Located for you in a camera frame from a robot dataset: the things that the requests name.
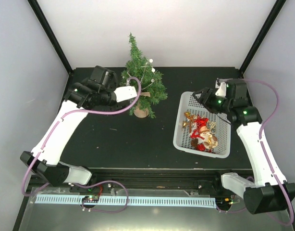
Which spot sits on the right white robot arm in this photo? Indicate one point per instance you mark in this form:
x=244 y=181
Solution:
x=270 y=190

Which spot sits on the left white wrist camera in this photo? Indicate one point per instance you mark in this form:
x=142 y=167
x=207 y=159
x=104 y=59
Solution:
x=125 y=93

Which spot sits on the black frame post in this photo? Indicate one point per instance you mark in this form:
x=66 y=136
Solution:
x=273 y=14
x=50 y=34

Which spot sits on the left circuit board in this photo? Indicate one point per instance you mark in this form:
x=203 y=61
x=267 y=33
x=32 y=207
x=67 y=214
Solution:
x=90 y=199

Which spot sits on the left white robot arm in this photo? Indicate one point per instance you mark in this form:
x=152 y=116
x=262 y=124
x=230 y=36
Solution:
x=100 y=88

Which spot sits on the small green christmas tree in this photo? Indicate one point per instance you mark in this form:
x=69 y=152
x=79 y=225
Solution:
x=141 y=67

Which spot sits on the brown paper bow ornament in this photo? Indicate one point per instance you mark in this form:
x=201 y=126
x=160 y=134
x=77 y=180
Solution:
x=145 y=94

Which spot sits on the pile of christmas ornaments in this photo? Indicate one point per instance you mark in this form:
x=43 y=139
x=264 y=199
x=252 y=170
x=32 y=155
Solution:
x=201 y=132

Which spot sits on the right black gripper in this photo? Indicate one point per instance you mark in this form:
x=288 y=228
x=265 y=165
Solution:
x=205 y=97

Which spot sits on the white plastic basket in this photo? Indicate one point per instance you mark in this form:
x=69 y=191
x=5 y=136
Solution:
x=222 y=129

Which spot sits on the right black frame post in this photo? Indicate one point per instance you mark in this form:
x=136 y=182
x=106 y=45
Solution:
x=273 y=14

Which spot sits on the black aluminium rail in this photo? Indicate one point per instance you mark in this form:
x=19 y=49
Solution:
x=161 y=179

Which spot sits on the left black frame post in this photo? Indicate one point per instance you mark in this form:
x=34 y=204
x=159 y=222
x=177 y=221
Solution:
x=50 y=34

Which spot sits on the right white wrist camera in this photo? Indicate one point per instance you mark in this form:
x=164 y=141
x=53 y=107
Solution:
x=221 y=85

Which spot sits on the circuit board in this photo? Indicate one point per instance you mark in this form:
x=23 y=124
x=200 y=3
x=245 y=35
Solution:
x=224 y=201
x=90 y=199

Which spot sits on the white slotted cable duct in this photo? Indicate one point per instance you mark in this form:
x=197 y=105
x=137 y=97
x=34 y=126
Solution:
x=130 y=201

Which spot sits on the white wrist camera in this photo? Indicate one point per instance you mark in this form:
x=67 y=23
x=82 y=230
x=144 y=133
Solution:
x=125 y=93
x=221 y=85

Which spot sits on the right circuit board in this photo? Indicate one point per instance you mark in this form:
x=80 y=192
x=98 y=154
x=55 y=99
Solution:
x=224 y=201

